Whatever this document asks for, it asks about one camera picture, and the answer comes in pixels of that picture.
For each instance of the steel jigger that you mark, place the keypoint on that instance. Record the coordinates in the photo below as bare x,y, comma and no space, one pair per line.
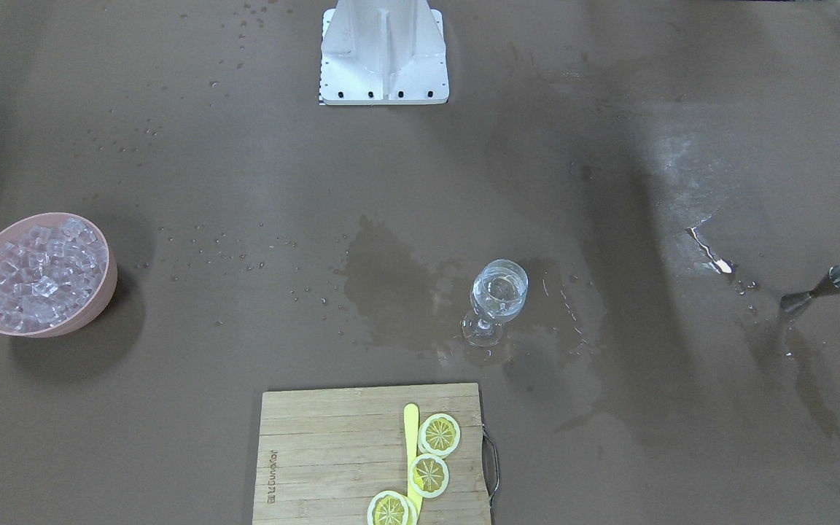
796,303

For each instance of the clear wine glass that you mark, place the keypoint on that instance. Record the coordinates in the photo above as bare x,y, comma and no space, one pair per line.
497,296

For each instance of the clear ice cubes pile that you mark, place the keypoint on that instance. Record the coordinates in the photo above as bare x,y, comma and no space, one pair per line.
37,273

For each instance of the yellow plastic knife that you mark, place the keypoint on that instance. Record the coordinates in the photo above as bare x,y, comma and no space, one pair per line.
410,426

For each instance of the lemon slice far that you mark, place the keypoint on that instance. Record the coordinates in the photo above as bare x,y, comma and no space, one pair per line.
439,435

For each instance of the lemon slice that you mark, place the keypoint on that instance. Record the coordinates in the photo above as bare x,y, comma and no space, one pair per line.
439,435
428,475
390,507

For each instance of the lemon slice middle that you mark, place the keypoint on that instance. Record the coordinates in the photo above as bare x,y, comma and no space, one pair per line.
428,475

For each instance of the bamboo cutting board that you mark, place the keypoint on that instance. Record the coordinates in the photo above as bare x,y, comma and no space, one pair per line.
324,453

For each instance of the lemon slice near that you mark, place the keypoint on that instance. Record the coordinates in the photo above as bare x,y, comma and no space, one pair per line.
390,507

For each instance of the pink bowl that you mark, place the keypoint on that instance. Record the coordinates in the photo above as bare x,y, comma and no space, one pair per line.
92,302

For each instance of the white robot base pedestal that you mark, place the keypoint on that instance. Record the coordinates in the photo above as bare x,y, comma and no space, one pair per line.
383,52

